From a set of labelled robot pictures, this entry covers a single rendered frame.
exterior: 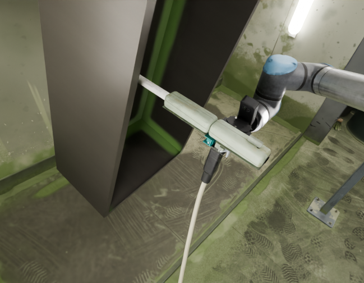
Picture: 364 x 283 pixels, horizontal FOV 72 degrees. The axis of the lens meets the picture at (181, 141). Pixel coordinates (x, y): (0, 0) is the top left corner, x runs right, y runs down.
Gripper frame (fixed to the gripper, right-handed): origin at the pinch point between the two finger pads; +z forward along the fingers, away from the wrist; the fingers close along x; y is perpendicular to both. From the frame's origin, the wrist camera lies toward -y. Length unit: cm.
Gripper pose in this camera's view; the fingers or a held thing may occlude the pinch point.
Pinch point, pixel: (217, 142)
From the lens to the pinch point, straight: 66.0
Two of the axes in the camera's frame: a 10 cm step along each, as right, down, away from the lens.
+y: -2.2, 7.2, 6.7
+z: -6.1, 4.3, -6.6
